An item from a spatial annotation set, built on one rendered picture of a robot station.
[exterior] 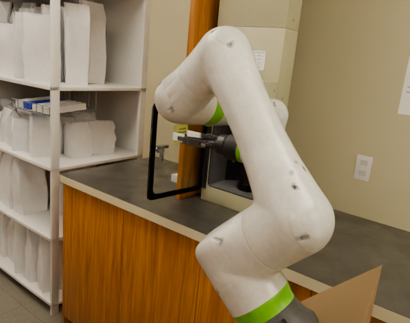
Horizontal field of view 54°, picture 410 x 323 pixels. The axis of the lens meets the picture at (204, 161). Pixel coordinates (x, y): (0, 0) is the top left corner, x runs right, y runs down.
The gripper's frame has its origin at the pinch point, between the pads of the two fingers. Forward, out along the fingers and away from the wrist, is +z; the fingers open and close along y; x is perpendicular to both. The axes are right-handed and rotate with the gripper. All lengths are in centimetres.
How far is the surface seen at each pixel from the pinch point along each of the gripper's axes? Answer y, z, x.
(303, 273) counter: 3, -55, 34
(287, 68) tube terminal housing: -32.0, -22.9, -28.3
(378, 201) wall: -69, -58, 26
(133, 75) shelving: -69, 105, -16
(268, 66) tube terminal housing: -26.2, -17.7, -28.4
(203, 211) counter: -14.2, -1.2, 33.8
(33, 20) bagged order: -9, 122, -43
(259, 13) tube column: -26, -11, -48
